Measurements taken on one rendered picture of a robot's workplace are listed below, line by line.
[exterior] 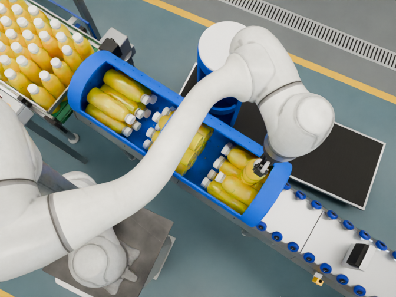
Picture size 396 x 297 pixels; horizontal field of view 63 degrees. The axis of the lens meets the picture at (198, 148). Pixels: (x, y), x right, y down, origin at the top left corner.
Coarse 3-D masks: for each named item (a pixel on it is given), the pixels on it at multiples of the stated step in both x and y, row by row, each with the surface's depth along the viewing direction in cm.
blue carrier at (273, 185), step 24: (96, 72) 132; (72, 96) 123; (168, 96) 120; (96, 120) 126; (144, 120) 144; (168, 120) 115; (216, 120) 121; (216, 144) 139; (240, 144) 115; (192, 168) 138; (288, 168) 115; (264, 192) 109; (240, 216) 117; (264, 216) 111
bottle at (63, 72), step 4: (64, 64) 139; (52, 68) 138; (56, 68) 137; (60, 68) 138; (64, 68) 139; (68, 68) 141; (56, 72) 139; (60, 72) 138; (64, 72) 139; (68, 72) 141; (72, 72) 145; (60, 76) 140; (64, 76) 141; (68, 76) 143; (60, 80) 145; (64, 80) 144; (68, 80) 145; (64, 84) 149; (68, 84) 148
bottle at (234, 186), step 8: (224, 176) 120; (232, 176) 120; (224, 184) 119; (232, 184) 118; (240, 184) 118; (232, 192) 118; (240, 192) 117; (248, 192) 117; (256, 192) 118; (240, 200) 119; (248, 200) 117
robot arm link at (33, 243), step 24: (0, 192) 47; (24, 192) 49; (0, 216) 46; (24, 216) 47; (48, 216) 48; (0, 240) 45; (24, 240) 46; (48, 240) 47; (0, 264) 45; (24, 264) 47; (48, 264) 50
